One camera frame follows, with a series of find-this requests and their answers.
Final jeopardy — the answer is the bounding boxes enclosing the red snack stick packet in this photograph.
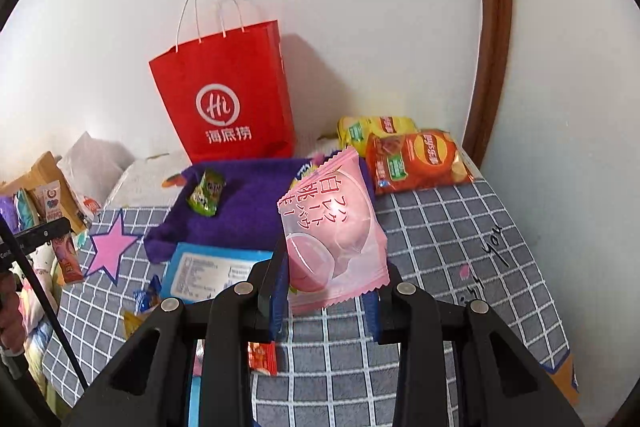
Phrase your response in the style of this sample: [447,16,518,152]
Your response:
[50,234,85,285]

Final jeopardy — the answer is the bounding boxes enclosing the blue tissue pack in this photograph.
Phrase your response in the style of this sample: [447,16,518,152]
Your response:
[160,243,275,305]

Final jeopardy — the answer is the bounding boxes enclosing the blue candy wrapper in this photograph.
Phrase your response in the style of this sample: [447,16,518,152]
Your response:
[134,276,163,312]

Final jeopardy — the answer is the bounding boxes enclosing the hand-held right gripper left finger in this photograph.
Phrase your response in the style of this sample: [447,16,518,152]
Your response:
[65,237,292,427]

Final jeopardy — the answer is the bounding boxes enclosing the white plastic bag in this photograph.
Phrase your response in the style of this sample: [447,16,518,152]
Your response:
[56,132,136,228]

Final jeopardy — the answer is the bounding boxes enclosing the pink snack packet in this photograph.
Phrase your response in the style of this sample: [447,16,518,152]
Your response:
[277,146,391,315]

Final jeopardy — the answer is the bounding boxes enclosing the purple cloth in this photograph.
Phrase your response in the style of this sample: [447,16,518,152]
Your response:
[144,157,376,264]

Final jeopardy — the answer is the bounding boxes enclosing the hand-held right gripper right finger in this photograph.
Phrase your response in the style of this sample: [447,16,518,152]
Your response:
[362,263,586,427]

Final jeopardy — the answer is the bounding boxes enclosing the red paper bag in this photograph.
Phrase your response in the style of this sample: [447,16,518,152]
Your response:
[148,0,297,165]

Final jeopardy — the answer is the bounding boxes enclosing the orange chips bag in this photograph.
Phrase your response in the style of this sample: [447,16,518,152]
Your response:
[365,129,475,196]

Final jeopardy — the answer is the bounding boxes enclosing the floral bedsheet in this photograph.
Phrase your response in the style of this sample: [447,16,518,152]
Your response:
[15,247,63,388]

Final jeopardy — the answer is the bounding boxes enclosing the small orange snack packet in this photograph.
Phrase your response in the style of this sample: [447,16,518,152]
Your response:
[122,309,151,339]

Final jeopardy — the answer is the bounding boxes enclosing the small red snack packet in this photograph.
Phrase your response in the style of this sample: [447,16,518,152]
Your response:
[248,341,278,377]

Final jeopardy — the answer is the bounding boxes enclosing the white fruit print sheet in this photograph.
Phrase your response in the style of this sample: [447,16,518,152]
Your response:
[102,152,193,210]

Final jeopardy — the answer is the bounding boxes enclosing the grey checked blanket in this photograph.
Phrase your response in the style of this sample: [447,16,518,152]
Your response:
[42,147,581,427]

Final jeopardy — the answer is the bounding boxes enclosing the purple snack packet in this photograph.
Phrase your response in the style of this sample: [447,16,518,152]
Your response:
[0,194,23,233]

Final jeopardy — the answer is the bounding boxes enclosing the white packet with red heart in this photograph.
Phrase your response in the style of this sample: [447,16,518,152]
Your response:
[37,184,66,223]

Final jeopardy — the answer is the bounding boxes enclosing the cardboard box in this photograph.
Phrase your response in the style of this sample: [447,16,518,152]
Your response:
[0,151,88,235]

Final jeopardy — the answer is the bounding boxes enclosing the yellow chips bag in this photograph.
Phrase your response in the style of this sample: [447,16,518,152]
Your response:
[336,115,421,150]

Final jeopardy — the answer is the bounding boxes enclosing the brown wooden door frame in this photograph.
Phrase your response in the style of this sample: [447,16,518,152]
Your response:
[462,0,515,168]

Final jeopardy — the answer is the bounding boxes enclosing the green triangular snack packet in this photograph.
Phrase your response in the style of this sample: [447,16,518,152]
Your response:
[186,168,227,218]

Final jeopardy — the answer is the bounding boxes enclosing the person's left hand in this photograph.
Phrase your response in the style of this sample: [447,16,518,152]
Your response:
[0,274,26,358]

